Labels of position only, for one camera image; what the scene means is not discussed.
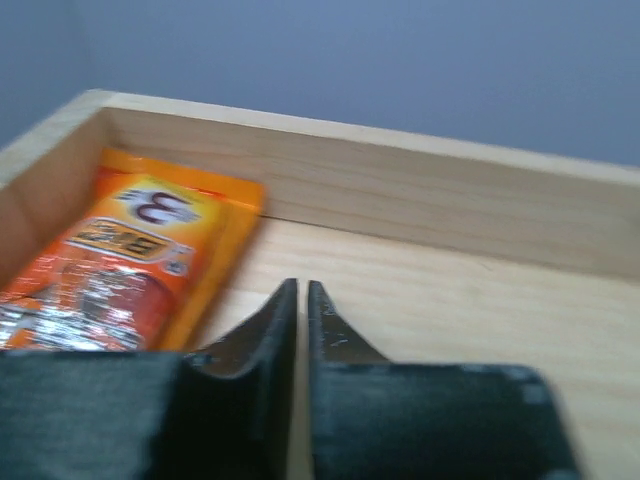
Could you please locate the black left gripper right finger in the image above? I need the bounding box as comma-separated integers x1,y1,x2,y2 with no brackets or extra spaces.
307,281,583,479

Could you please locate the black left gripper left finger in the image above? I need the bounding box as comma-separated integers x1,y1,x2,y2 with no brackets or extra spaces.
1,278,298,479

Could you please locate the orange razor pack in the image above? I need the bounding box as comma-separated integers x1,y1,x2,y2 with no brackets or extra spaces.
1,148,266,351

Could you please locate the wooden two-tier shelf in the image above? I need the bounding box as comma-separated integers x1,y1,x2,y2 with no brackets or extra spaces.
1,90,639,479

